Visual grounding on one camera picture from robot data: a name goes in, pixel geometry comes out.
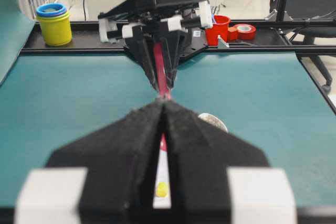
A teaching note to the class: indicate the red plastic cup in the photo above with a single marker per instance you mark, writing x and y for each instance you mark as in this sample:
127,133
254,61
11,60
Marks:
219,29

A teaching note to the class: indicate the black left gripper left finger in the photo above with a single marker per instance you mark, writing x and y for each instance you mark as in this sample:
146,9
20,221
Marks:
101,174

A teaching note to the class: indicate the metal corner bracket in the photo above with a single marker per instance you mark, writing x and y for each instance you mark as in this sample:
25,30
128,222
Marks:
222,44

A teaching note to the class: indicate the white bowl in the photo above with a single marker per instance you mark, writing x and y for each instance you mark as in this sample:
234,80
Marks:
162,196

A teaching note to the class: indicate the red tape roll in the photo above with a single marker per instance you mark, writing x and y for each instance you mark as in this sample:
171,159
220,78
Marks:
241,32

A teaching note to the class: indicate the yellow stacking cup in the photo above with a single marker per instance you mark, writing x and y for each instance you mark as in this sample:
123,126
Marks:
56,31

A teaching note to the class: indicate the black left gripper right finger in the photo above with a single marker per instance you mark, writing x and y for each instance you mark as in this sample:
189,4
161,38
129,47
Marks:
218,178

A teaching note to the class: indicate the green table mat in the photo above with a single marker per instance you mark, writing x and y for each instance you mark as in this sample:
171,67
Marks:
304,146

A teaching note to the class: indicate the black office chair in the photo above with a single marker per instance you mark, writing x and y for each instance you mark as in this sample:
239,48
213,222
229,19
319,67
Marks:
312,9

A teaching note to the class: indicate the red-handled metal spoon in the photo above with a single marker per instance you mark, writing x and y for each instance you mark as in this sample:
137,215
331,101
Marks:
164,91

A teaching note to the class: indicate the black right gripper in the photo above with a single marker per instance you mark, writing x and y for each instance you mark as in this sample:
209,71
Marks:
126,21

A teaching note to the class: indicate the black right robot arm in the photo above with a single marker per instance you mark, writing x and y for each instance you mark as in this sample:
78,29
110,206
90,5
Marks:
156,33

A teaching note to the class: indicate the black aluminium table frame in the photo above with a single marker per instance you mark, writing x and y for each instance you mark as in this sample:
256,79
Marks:
262,45

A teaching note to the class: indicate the blue stacking cup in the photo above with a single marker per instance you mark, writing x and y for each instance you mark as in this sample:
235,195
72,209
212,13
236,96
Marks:
51,10

